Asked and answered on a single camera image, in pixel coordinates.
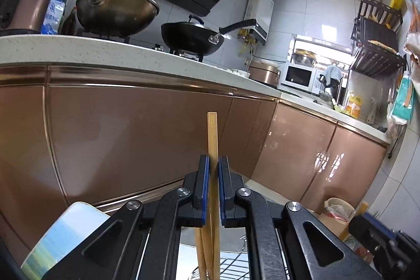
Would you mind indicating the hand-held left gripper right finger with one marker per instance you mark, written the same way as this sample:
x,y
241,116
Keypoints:
x,y
224,188

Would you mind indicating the blue white salt bag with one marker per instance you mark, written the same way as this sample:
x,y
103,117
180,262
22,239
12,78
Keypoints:
x,y
52,16

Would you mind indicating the black wok with lid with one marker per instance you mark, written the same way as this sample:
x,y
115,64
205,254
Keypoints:
x,y
190,37

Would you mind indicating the black wall rack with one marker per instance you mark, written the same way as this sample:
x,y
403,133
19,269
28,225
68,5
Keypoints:
x,y
377,34

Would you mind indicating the teal tissue pack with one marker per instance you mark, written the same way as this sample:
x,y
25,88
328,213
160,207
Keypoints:
x,y
402,103

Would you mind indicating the yellow oil bottle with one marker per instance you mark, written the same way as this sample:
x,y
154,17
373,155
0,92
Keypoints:
x,y
354,106

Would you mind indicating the brown base cabinets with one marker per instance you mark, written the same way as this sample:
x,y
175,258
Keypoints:
x,y
131,135

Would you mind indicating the dark sauce bottle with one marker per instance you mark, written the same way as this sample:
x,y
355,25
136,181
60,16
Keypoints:
x,y
69,24

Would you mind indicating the white water heater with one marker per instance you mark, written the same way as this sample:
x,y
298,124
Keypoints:
x,y
261,14

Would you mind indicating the steel pot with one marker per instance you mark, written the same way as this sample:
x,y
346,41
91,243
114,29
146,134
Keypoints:
x,y
303,58

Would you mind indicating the hanging plastic bags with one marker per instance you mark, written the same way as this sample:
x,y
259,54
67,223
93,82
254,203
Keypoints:
x,y
414,50

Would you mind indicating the white kitchen countertop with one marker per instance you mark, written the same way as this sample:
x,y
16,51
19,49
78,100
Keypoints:
x,y
98,53

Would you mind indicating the gas stove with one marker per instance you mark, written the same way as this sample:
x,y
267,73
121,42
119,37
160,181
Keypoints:
x,y
183,53

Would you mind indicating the white spray bottle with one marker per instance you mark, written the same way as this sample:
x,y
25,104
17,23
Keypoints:
x,y
371,116

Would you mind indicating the blue grey towel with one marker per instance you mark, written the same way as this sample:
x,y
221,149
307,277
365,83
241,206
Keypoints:
x,y
331,72

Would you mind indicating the white plate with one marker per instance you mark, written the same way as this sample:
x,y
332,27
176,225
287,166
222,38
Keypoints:
x,y
238,72

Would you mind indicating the white microwave oven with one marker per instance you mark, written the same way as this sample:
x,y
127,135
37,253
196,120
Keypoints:
x,y
297,76

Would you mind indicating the tan bamboo chopstick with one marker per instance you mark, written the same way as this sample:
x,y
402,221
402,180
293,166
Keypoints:
x,y
212,135
200,244

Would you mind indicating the beige trash bin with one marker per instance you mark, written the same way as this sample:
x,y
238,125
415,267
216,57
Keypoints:
x,y
331,221

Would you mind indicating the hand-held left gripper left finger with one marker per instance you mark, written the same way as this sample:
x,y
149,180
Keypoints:
x,y
205,188

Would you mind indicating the brown rice cooker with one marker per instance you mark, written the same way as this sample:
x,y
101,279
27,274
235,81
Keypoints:
x,y
264,75

